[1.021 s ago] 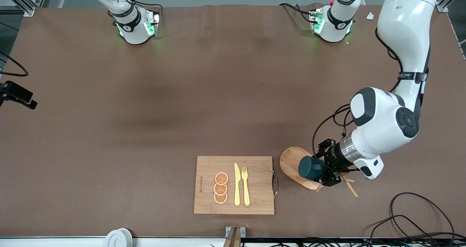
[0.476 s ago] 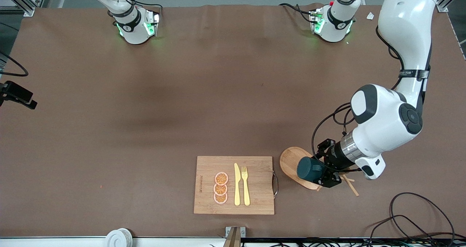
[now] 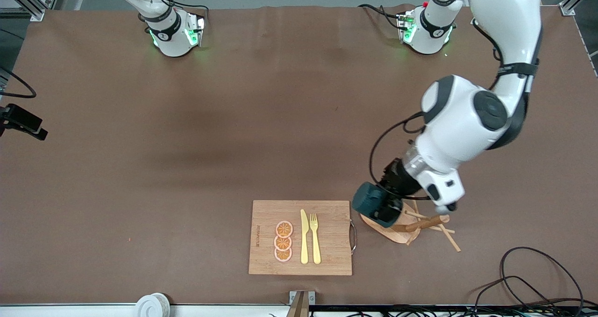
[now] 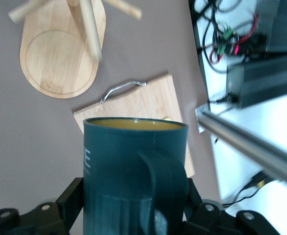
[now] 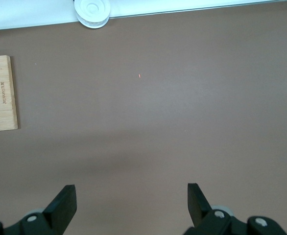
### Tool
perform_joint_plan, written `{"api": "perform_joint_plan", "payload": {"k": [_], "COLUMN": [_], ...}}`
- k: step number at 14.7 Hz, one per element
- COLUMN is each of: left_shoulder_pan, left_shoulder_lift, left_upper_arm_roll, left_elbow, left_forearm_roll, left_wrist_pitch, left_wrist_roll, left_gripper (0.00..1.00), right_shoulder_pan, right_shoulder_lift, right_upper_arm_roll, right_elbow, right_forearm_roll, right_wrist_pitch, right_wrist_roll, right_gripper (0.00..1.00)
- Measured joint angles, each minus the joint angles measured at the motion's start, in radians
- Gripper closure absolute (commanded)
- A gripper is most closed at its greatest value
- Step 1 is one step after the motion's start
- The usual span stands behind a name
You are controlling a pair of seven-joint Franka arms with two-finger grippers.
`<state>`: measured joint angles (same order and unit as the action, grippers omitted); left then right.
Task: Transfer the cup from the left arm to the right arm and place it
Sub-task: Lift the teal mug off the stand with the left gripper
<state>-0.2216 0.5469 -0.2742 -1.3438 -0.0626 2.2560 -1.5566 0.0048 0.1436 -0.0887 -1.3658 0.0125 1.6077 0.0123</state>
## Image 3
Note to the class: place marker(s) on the white tape roll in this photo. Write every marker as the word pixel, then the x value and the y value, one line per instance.
pixel 152 305

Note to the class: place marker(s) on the metal bracket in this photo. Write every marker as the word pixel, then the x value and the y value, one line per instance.
pixel 301 303

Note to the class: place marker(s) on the brown table cover mat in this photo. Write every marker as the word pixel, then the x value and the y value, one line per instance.
pixel 140 97

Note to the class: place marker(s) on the wooden mug tree stand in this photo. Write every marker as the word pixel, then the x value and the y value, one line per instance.
pixel 397 233

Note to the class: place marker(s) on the black clamp-mounted device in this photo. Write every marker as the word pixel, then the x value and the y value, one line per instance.
pixel 21 118

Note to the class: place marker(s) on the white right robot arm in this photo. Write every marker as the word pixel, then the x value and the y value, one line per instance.
pixel 168 32

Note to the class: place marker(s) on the bamboo cutting board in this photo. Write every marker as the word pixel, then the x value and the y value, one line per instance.
pixel 331 242

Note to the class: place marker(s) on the teal cup with brown inside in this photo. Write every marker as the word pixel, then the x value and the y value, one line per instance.
pixel 369 200

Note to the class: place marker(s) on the aluminium table edge rail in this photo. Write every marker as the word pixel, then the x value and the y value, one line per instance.
pixel 70 310

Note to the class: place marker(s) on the yellow fork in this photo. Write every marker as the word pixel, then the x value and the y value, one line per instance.
pixel 316 242

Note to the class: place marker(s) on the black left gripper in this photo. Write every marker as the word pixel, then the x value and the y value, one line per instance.
pixel 398 180

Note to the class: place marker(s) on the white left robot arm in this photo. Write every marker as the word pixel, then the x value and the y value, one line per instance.
pixel 467 120

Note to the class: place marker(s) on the yellow knife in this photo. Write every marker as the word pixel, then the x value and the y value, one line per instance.
pixel 304 237

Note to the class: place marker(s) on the orange slice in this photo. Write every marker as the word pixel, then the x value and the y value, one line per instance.
pixel 284 228

